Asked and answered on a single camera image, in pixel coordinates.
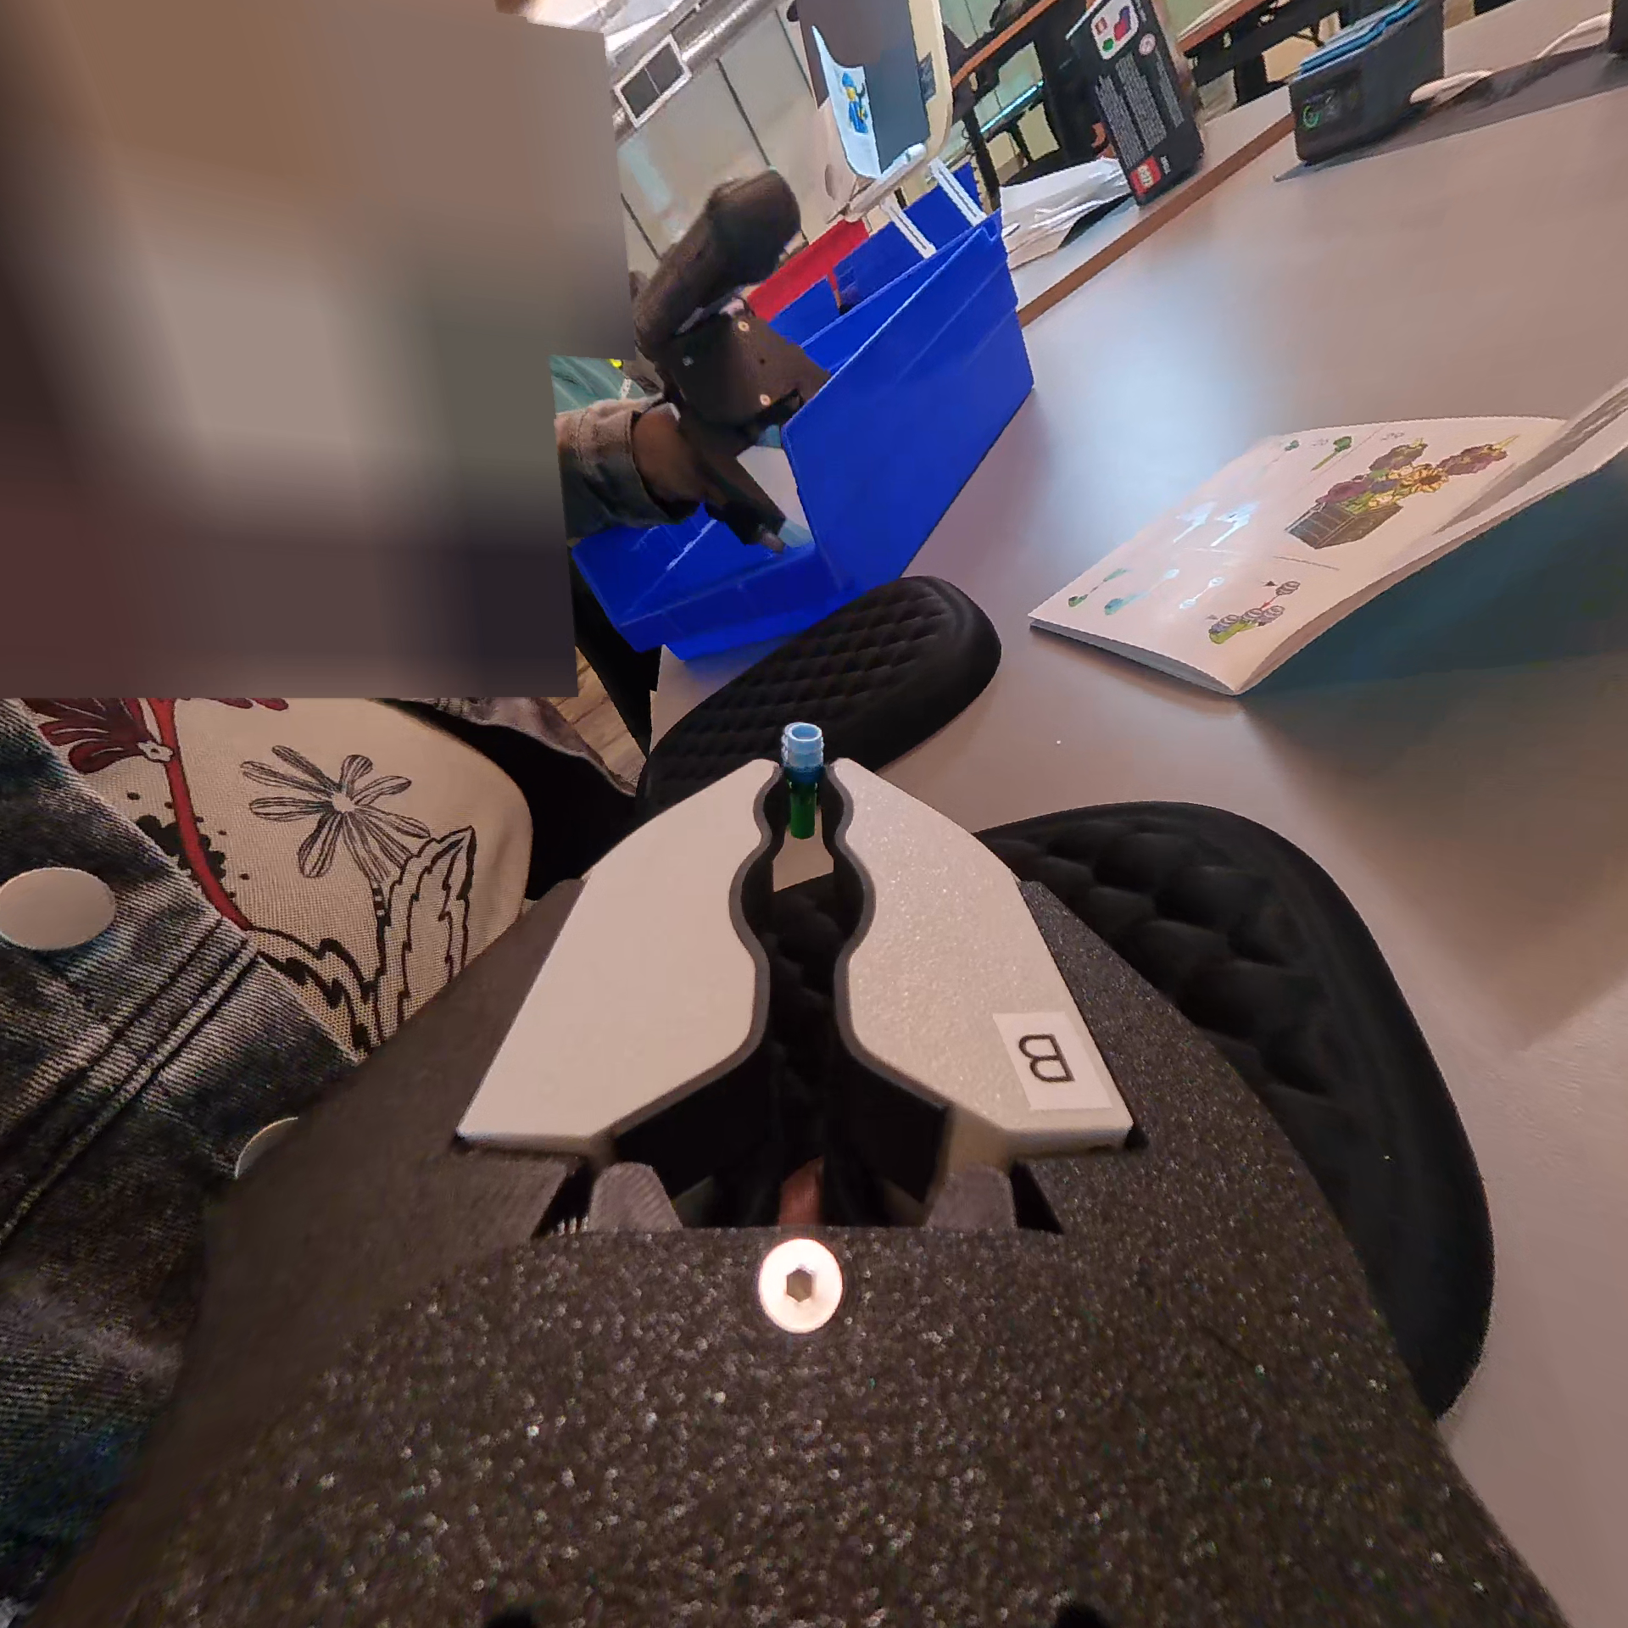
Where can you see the green lego flower stem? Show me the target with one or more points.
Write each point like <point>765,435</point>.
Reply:
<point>805,795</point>

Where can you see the person's left hand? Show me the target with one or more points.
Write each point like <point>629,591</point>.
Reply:
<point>675,457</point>

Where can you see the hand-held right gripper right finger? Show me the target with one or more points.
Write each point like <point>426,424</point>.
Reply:
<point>955,991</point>

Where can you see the dark denim jacket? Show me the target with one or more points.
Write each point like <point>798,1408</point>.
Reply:
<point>102,1081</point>

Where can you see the white paper sheets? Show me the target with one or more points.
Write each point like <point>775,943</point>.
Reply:
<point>1062,208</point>

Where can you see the white instruction booklet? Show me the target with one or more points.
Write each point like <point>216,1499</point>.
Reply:
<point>1336,547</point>

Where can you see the blue plastic bin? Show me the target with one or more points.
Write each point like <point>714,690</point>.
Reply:
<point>915,419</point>

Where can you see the printed display card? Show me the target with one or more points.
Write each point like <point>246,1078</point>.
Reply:
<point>891,113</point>

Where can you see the black cardboard set box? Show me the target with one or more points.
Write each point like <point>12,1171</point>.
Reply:
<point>1146,113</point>

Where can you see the dark grey case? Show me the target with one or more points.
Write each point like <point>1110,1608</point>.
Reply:
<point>1362,101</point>

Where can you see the red plastic bin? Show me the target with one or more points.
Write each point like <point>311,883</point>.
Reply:
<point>803,274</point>

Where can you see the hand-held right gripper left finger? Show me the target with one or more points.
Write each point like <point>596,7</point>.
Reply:
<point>623,1005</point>

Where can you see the black quilted wrist pad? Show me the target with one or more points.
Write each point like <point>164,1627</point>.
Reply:
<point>1271,991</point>
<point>865,662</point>

